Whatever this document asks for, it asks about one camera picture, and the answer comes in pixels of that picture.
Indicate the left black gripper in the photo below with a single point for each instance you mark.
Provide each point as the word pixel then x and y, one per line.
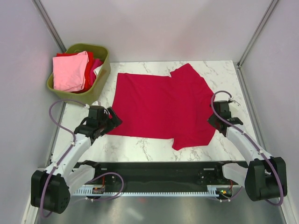
pixel 113 122

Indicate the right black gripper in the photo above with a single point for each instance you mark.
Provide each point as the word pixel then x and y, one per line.
pixel 210 120

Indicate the crimson red t shirt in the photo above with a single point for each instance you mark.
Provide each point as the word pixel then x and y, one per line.
pixel 171 107

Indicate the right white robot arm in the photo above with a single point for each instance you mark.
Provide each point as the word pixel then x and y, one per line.
pixel 265 176

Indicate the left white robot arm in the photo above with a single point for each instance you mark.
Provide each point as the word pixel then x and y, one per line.
pixel 52 188

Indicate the white cloth in basket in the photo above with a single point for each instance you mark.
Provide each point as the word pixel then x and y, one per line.
pixel 97 70

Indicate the light pink folded shirt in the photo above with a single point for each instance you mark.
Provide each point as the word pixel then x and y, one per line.
pixel 69 71

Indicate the magenta shirt in basket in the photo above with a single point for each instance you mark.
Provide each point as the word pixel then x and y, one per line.
pixel 97 62

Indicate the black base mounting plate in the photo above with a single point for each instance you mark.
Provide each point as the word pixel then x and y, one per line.
pixel 159 176

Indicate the red folded shirt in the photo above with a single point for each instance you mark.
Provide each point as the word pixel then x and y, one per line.
pixel 90 70

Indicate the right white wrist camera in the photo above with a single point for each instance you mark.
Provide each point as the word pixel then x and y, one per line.
pixel 233 105

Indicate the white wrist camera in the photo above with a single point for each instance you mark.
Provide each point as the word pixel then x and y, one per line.
pixel 233 105
pixel 96 103

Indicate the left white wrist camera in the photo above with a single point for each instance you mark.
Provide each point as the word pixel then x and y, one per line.
pixel 96 103

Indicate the right aluminium frame post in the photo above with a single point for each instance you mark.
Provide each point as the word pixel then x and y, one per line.
pixel 263 22

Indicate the aluminium frame post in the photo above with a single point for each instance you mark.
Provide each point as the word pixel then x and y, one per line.
pixel 263 22
pixel 49 24

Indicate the white slotted cable duct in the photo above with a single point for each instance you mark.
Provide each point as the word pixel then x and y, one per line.
pixel 210 191

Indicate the left aluminium frame post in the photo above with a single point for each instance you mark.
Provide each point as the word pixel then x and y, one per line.
pixel 49 24

